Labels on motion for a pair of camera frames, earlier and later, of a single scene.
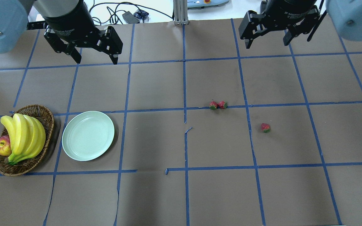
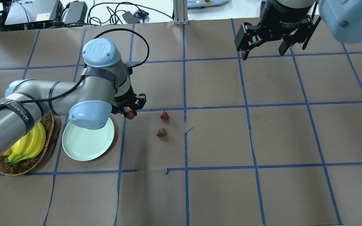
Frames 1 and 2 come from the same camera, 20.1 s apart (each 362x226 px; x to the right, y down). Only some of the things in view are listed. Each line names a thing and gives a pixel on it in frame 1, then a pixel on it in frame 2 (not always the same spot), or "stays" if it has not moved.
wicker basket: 1,163 stays
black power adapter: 129,18 stays
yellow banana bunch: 28,135 stays
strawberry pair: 213,104 to 130,115
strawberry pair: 222,104 to 161,132
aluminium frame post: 180,10 stays
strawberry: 265,127 to 164,115
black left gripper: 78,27 to 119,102
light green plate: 87,135 stays
